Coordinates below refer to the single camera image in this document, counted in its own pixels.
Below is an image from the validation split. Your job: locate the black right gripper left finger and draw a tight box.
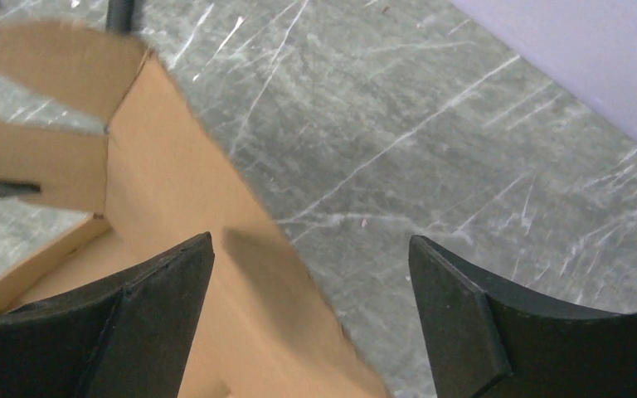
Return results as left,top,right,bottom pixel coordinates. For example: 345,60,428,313
0,233,214,397

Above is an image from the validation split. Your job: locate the brown cardboard box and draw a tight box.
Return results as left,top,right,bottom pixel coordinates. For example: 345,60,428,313
0,20,389,397

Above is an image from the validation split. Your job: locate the black rubber hose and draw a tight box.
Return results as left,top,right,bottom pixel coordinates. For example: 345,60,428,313
105,0,143,35

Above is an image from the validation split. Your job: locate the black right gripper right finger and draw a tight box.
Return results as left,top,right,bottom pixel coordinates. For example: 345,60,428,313
408,235,637,397

